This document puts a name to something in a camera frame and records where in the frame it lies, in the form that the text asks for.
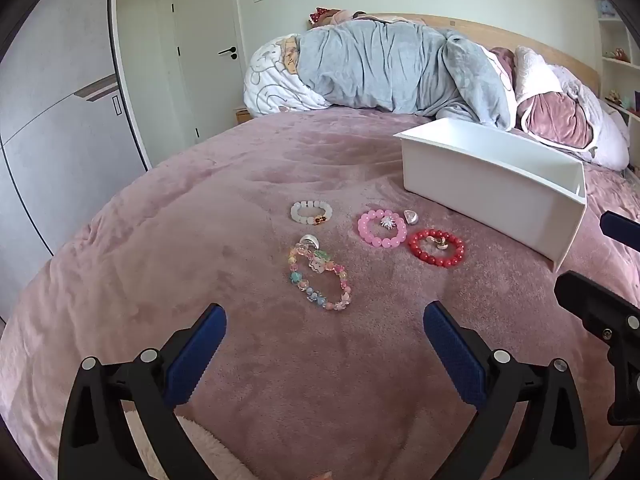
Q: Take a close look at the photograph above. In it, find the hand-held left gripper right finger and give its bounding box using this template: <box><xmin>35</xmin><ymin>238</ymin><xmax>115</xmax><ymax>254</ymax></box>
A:
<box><xmin>422</xmin><ymin>301</ymin><xmax>591</xmax><ymax>480</ymax></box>

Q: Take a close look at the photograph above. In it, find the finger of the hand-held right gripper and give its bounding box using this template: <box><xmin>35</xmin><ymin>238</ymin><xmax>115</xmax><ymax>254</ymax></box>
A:
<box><xmin>554</xmin><ymin>270</ymin><xmax>640</xmax><ymax>426</ymax></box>
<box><xmin>600</xmin><ymin>211</ymin><xmax>640</xmax><ymax>251</ymax></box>

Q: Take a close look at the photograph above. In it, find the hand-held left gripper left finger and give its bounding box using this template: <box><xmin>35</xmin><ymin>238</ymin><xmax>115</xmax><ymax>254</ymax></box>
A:
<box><xmin>57</xmin><ymin>303</ymin><xmax>228</xmax><ymax>480</ymax></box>

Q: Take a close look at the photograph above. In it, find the red bead bracelet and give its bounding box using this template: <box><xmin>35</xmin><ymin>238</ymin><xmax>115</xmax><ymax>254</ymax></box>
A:
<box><xmin>407</xmin><ymin>228</ymin><xmax>465</xmax><ymax>269</ymax></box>

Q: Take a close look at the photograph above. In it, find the multicolour cartoon bead bracelet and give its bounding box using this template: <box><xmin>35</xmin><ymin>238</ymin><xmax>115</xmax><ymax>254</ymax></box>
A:
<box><xmin>288</xmin><ymin>240</ymin><xmax>353</xmax><ymax>313</ymax></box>

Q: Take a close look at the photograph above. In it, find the white rectangular storage box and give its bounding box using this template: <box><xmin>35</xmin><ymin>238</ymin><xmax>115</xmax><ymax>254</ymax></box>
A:
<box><xmin>393</xmin><ymin>119</ymin><xmax>588</xmax><ymax>274</ymax></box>

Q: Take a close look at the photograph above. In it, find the pink bead bracelet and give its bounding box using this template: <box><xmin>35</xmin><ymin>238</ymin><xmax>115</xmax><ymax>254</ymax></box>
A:
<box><xmin>357</xmin><ymin>208</ymin><xmax>408</xmax><ymax>250</ymax></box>

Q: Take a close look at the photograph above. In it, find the white bead bracelet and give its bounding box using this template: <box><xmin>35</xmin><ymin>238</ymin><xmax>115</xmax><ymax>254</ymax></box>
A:
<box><xmin>291</xmin><ymin>200</ymin><xmax>334</xmax><ymax>226</ymax></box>

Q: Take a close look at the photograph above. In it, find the mauve velvet pillow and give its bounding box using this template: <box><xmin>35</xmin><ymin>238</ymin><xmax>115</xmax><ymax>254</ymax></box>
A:
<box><xmin>517</xmin><ymin>91</ymin><xmax>599</xmax><ymax>152</ymax></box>

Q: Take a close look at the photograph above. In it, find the mauve plush bed blanket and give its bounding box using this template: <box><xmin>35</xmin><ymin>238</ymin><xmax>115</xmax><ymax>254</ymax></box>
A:
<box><xmin>0</xmin><ymin>109</ymin><xmax>640</xmax><ymax>480</ymax></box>

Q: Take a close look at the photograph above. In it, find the white lace pillow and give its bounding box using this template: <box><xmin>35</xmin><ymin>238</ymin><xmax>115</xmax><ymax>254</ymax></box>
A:
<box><xmin>513</xmin><ymin>45</ymin><xmax>631</xmax><ymax>171</ymax></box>

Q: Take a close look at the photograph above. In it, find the white door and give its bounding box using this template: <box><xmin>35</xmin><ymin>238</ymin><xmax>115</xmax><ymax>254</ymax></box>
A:
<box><xmin>169</xmin><ymin>0</ymin><xmax>252</xmax><ymax>145</ymax></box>

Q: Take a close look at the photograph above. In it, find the grey wardrobe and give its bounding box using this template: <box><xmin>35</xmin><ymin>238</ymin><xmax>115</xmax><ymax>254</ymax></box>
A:
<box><xmin>0</xmin><ymin>0</ymin><xmax>152</xmax><ymax>307</ymax></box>

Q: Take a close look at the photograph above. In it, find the white cartoon print quilt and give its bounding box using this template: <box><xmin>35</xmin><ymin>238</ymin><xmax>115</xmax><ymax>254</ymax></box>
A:
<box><xmin>243</xmin><ymin>33</ymin><xmax>332</xmax><ymax>120</ymax></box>

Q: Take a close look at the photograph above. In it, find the grey plush blanket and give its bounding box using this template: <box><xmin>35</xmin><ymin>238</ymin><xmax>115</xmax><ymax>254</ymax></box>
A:
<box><xmin>295</xmin><ymin>16</ymin><xmax>514</xmax><ymax>129</ymax></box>

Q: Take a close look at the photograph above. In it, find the pink folded cloth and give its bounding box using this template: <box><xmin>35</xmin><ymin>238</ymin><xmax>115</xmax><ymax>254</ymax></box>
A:
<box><xmin>325</xmin><ymin>8</ymin><xmax>367</xmax><ymax>24</ymax></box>

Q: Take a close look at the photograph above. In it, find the white wall shelf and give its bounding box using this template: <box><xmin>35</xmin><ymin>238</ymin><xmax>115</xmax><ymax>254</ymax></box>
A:
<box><xmin>597</xmin><ymin>14</ymin><xmax>640</xmax><ymax>173</ymax></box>

